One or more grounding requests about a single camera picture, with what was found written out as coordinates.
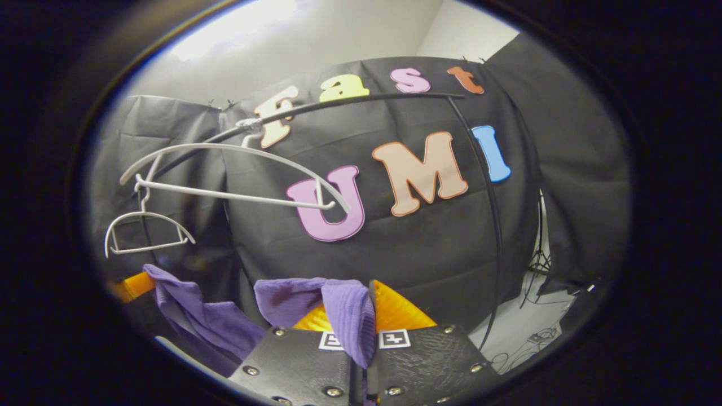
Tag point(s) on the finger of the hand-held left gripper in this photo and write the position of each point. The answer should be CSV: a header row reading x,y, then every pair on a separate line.
x,y
135,286

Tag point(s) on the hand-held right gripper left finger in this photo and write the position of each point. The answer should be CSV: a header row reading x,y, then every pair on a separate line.
x,y
293,366

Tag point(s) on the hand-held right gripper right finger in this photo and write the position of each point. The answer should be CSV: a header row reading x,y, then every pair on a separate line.
x,y
428,363

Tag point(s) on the purple ribbed shirt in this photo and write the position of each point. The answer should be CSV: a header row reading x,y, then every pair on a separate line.
x,y
350,316

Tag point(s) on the white plastic hanger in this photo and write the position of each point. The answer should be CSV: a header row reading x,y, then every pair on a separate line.
x,y
237,195
146,213

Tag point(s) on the black clothes rack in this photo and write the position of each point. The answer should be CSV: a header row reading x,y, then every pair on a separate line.
x,y
406,95

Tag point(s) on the black backdrop cloth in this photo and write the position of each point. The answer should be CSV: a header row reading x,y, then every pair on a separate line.
x,y
395,259

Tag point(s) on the black tripod stand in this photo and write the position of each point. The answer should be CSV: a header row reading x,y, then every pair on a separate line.
x,y
540,259

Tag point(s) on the black device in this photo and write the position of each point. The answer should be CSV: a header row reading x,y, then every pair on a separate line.
x,y
581,301

